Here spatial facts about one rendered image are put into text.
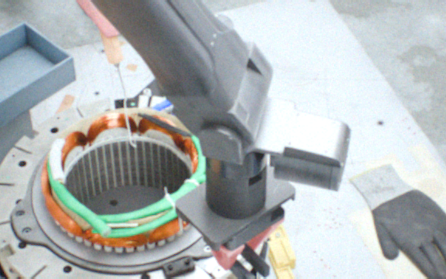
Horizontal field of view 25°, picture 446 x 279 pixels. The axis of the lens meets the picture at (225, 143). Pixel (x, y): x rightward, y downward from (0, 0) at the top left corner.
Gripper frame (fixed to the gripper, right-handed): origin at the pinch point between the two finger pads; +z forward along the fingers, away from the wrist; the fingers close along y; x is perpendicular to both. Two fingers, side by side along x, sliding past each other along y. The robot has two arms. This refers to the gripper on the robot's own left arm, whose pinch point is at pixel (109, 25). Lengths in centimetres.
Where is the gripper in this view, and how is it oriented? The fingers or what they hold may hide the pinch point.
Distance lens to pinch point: 103.4
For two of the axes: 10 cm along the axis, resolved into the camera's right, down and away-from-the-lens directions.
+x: -9.5, 2.9, -1.2
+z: 2.0, 8.5, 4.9
